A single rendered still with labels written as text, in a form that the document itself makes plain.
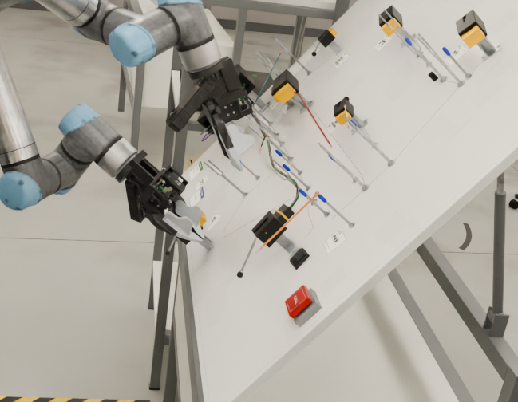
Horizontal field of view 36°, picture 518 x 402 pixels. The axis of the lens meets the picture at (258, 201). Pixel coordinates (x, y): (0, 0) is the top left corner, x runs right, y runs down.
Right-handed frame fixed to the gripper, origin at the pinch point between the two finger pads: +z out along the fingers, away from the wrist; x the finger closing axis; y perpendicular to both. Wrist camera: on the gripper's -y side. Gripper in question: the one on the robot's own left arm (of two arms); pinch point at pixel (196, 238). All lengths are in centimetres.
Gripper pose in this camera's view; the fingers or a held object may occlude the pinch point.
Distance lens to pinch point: 162.6
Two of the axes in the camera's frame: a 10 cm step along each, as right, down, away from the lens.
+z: 7.4, 6.8, 0.5
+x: 4.8, -5.7, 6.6
